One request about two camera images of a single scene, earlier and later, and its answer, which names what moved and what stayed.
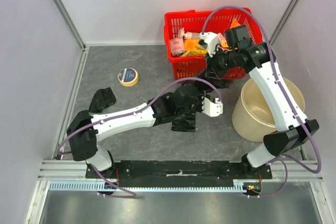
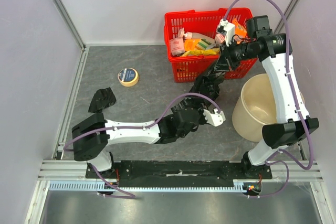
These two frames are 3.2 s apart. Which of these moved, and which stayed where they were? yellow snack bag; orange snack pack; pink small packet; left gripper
Moved: left gripper
Stayed: yellow snack bag; pink small packet; orange snack pack
